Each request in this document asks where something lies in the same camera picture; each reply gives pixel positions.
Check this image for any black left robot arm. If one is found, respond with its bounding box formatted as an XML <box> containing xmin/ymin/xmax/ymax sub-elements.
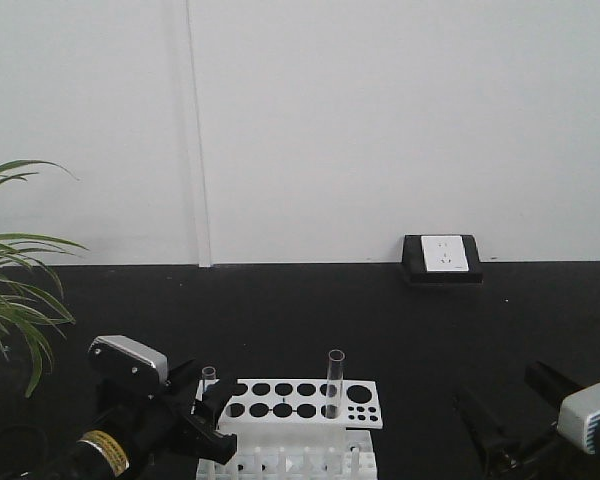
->
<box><xmin>0</xmin><ymin>360</ymin><xmax>238</xmax><ymax>479</ymax></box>

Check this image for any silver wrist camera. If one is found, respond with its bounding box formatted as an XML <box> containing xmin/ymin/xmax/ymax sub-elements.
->
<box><xmin>556</xmin><ymin>382</ymin><xmax>600</xmax><ymax>456</ymax></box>
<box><xmin>88</xmin><ymin>335</ymin><xmax>168</xmax><ymax>396</ymax></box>

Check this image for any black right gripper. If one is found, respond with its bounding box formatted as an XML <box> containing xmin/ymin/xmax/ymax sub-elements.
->
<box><xmin>453</xmin><ymin>361</ymin><xmax>600</xmax><ymax>479</ymax></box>

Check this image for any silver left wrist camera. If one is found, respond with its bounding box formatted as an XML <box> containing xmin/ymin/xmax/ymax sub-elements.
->
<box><xmin>88</xmin><ymin>335</ymin><xmax>168</xmax><ymax>396</ymax></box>

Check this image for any tall clear test tube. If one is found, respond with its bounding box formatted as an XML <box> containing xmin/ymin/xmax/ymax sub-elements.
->
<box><xmin>324</xmin><ymin>348</ymin><xmax>347</xmax><ymax>464</ymax></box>

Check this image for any white test tube rack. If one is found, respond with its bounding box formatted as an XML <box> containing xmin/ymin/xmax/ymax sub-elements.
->
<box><xmin>196</xmin><ymin>379</ymin><xmax>383</xmax><ymax>479</ymax></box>

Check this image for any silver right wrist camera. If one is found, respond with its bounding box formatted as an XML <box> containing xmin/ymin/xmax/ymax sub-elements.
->
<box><xmin>556</xmin><ymin>382</ymin><xmax>600</xmax><ymax>456</ymax></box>

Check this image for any green potted plant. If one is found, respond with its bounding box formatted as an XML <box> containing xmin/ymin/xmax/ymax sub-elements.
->
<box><xmin>0</xmin><ymin>160</ymin><xmax>91</xmax><ymax>399</ymax></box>

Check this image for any short clear test tube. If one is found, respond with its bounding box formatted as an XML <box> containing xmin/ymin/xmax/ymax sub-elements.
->
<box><xmin>201</xmin><ymin>365</ymin><xmax>217</xmax><ymax>393</ymax></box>

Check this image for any white socket on black box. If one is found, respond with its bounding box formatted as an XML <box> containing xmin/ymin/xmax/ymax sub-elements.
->
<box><xmin>401</xmin><ymin>234</ymin><xmax>483</xmax><ymax>286</ymax></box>

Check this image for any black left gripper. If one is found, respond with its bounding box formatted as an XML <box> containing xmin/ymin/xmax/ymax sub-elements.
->
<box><xmin>95</xmin><ymin>359</ymin><xmax>237</xmax><ymax>466</ymax></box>

